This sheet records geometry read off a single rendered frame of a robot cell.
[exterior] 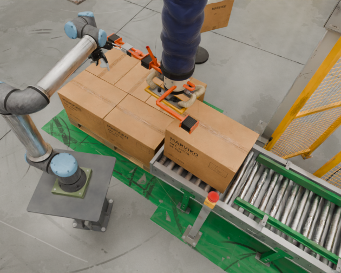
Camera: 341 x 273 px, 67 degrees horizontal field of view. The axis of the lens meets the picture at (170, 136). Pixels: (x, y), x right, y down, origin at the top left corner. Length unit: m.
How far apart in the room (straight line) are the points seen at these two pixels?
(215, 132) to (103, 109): 1.17
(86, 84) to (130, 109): 0.57
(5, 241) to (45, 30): 3.10
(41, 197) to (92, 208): 0.37
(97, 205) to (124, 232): 0.76
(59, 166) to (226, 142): 1.15
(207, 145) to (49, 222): 1.68
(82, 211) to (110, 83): 1.43
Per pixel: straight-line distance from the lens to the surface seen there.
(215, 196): 1.64
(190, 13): 1.41
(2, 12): 5.36
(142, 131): 2.42
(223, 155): 1.89
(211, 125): 2.01
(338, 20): 2.28
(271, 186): 2.37
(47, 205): 2.02
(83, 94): 2.79
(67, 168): 1.74
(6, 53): 4.47
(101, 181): 1.99
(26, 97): 1.33
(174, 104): 1.80
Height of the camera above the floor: 2.54
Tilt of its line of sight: 57 degrees down
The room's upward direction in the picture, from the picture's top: 6 degrees clockwise
